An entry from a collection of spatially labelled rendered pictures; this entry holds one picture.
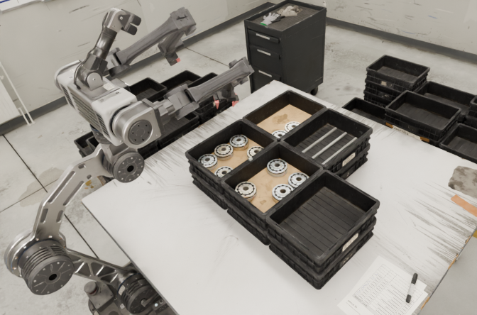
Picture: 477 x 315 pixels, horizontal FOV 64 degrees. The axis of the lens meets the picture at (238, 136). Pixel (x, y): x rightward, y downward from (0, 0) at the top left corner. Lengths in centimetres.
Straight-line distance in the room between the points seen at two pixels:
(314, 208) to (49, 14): 341
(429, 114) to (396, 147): 74
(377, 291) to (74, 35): 382
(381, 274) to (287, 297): 41
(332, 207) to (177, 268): 75
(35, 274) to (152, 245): 51
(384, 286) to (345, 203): 37
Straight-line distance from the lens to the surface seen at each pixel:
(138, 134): 130
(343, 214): 178
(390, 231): 192
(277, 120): 228
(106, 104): 135
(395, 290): 176
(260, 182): 190
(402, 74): 346
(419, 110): 305
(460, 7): 472
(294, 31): 333
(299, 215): 176
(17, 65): 442
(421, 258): 187
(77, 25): 452
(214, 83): 149
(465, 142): 303
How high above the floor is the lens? 220
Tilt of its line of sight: 39 degrees down
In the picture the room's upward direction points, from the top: 7 degrees counter-clockwise
